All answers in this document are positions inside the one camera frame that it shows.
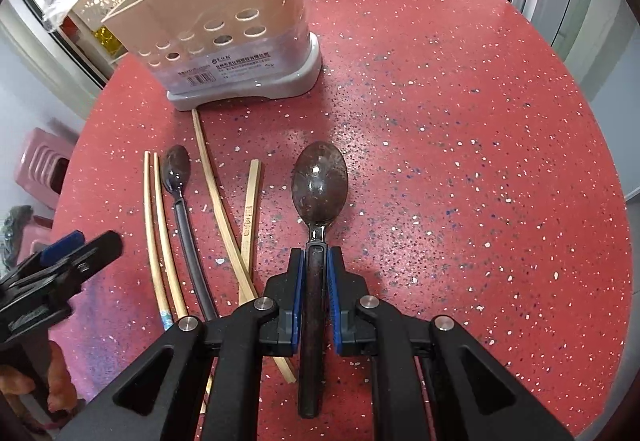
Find bamboo chopstick four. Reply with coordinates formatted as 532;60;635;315
241;159;262;281

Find bamboo chopstick three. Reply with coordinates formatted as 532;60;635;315
191;108;298;385

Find large dark brown spoon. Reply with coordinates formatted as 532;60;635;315
292;141;348;419

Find pink plastic stool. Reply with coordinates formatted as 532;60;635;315
14;128;74;210

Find left human hand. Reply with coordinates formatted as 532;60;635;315
0;339;79;417

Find beige utensil holder caddy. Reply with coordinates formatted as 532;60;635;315
102;0;321;112

